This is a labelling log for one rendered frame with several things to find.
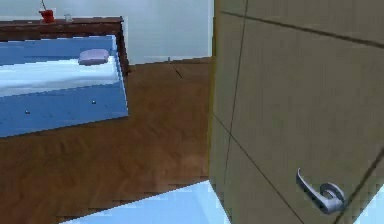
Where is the silver door handle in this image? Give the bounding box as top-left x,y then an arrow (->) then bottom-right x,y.
295,168 -> 346,215

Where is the blue bed with wooden frame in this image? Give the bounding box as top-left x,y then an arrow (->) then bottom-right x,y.
0,16 -> 131,139

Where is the lilac pillow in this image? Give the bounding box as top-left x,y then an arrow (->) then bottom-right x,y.
77,48 -> 111,66

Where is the tan room door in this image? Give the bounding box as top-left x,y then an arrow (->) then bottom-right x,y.
208,0 -> 384,224

